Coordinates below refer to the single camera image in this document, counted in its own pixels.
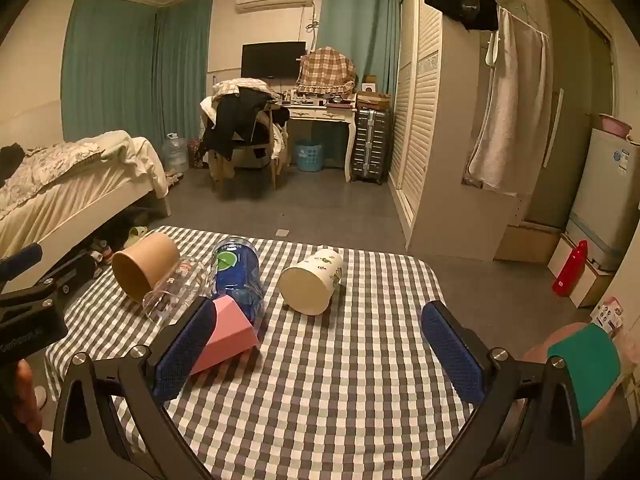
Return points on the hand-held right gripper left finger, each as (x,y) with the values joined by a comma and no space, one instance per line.
(181,352)

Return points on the white fridge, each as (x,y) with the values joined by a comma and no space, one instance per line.
(605,200)

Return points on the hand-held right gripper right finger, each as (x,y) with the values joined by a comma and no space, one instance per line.
(452,355)

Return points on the white printed cup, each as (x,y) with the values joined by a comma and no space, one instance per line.
(310,282)

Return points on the white storage box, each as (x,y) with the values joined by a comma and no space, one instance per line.
(592,282)

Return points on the plaid cloth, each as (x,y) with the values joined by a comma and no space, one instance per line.
(325,67)

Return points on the checked tablecloth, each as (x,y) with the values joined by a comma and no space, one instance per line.
(325,390)

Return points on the person's left hand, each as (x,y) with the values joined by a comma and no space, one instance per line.
(31,395)

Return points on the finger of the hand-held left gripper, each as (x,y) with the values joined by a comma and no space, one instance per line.
(75,272)
(20,260)

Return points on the red bottle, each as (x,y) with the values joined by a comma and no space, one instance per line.
(570,270)

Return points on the white desk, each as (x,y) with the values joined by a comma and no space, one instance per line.
(322,112)

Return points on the black hanging cloth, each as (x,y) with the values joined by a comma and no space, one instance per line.
(465,5)

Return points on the blue laundry basket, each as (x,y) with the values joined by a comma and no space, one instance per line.
(308,156)

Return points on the black television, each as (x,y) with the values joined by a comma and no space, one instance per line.
(272,59)

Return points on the pink stool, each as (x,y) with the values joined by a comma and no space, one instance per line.
(537,347)

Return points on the printed paper packet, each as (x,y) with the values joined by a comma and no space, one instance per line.
(607,315)

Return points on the pink square cup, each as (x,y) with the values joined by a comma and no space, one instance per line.
(230,335)

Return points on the white towel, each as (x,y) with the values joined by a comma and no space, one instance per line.
(510,110)

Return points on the wooden chair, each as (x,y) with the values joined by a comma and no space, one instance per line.
(274,150)

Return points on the floral blanket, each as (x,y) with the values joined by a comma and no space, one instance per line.
(45,165)

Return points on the teal curtain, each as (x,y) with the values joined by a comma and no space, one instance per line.
(110,65)
(182,60)
(360,25)

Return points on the clear plastic cup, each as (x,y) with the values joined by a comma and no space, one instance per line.
(177,292)

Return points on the green slippers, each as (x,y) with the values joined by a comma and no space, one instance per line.
(135,236)

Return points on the brown paper cup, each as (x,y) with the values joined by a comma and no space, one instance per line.
(145,265)

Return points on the black clothes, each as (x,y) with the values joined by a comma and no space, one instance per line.
(232,120)

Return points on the cardboard box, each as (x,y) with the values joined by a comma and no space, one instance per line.
(372,100)

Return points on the clear water jug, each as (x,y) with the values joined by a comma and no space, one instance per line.
(175,154)

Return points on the green cushion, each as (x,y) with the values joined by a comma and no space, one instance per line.
(585,365)

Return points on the white bed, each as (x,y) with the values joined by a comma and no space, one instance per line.
(75,200)

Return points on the pink basin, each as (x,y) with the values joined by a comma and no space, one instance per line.
(615,125)

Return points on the dark suitcase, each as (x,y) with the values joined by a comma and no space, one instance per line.
(370,145)

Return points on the white louvred wardrobe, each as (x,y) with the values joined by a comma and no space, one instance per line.
(435,135)

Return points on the grey door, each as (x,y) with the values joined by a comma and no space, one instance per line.
(570,110)

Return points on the blue plastic cup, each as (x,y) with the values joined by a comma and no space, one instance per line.
(237,275)

